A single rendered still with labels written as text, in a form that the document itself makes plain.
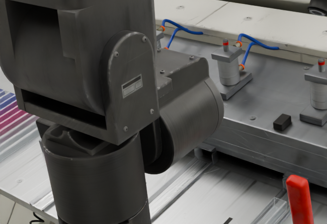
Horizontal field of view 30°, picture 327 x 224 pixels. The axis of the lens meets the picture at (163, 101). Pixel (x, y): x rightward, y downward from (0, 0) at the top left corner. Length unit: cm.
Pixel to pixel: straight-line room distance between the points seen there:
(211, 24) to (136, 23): 46
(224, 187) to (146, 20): 33
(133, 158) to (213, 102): 8
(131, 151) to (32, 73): 7
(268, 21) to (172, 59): 38
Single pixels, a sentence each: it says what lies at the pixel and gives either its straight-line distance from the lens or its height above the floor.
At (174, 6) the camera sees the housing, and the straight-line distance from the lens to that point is 85.
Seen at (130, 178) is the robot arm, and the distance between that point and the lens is 35.
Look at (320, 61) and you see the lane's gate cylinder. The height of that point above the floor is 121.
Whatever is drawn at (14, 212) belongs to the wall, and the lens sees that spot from 322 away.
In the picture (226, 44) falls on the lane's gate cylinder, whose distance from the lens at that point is 64.
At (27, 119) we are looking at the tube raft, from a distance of 80.
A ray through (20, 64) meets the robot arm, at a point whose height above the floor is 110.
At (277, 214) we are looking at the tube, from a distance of 58.
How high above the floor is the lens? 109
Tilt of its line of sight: 4 degrees up
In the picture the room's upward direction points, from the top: 19 degrees clockwise
